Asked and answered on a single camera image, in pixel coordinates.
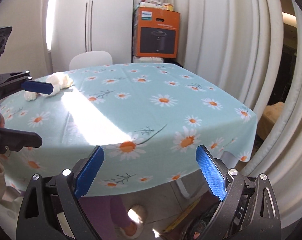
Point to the purple pants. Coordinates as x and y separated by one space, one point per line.
115 212

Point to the beige cushion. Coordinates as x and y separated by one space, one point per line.
268 117

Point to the white wardrobe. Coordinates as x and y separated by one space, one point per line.
110 17

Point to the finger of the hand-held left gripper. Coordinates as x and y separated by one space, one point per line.
23 140
39 87

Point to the pile of packets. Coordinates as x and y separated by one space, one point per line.
153 3

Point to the white storage box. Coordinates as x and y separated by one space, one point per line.
148 60

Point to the small white tissue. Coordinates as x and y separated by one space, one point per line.
30 96

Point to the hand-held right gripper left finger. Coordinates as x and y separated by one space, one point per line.
89 172

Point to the white curtain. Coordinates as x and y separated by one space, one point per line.
216 30

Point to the orange appliance box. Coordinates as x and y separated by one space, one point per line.
157 37

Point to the person's left hand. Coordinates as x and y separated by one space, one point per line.
1 122

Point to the large white tissue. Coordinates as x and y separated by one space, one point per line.
62 80

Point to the daisy print tablecloth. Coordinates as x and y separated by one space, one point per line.
146 110

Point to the white chair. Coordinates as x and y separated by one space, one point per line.
90 60

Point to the fluffy white slipper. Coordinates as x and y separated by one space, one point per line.
133 233
138 212

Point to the yellow cardboard box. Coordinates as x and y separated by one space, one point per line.
181 220

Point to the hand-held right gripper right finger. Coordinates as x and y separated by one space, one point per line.
212 172

